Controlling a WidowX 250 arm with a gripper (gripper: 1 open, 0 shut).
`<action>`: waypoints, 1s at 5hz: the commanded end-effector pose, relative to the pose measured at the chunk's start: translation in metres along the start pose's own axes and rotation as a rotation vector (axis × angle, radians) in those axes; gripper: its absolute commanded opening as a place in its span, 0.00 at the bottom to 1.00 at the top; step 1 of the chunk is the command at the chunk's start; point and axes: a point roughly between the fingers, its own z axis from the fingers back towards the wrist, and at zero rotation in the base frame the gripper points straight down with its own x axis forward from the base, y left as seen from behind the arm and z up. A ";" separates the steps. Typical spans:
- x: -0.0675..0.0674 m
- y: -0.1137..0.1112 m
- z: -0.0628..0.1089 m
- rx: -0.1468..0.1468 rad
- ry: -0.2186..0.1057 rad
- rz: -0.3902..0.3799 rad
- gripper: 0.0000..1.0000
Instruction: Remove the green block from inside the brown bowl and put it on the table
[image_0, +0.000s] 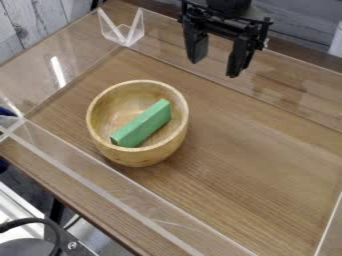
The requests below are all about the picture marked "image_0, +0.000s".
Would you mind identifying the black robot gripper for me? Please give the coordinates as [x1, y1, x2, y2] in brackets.
[178, 0, 272, 78]

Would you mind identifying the light wooden bowl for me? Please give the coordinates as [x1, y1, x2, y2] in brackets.
[85, 80, 189, 167]

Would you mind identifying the green rectangular block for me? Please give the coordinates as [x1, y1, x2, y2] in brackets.
[109, 99, 170, 148]

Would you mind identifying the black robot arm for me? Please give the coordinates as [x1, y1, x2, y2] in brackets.
[177, 0, 273, 78]

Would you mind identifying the blue object at edge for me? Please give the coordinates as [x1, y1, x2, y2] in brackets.
[0, 106, 15, 117]

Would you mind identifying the clear acrylic corner bracket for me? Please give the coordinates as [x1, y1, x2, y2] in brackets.
[97, 8, 144, 47]

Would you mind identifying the clear acrylic tray wall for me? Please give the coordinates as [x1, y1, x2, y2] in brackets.
[0, 1, 342, 256]

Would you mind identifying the black metal table bracket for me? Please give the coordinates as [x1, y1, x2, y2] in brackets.
[43, 199, 98, 256]

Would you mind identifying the black cable loop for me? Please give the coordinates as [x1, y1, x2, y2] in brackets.
[0, 217, 63, 256]

